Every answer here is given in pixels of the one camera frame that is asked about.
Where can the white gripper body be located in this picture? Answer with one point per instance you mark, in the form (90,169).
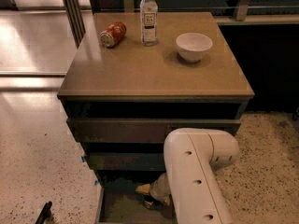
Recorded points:
(159,189)

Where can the orange soda can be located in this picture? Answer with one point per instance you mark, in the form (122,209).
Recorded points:
(152,204)

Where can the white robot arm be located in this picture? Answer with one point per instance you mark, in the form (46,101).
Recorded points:
(191,156)

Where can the open bottom drawer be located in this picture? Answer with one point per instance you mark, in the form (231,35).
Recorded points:
(120,204)

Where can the middle drawer front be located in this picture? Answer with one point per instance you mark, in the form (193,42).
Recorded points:
(126,161)

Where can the top drawer front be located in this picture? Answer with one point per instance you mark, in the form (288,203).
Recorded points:
(140,131)

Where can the grey drawer cabinet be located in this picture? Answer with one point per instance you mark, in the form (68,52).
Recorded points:
(132,81)

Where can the red soda can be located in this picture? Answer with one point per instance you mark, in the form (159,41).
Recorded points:
(113,34)

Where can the blue tape piece upper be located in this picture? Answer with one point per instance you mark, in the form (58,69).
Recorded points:
(83,159)

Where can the black object on floor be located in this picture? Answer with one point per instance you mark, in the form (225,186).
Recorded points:
(45,213)

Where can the white ceramic bowl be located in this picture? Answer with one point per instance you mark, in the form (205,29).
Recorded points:
(192,46)

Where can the clear plastic water bottle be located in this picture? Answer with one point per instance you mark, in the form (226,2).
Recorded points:
(148,19)

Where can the background railing ledge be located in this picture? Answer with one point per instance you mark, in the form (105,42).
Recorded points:
(225,11)

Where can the metal window frame post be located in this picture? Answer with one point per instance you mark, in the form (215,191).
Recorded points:
(74,16)

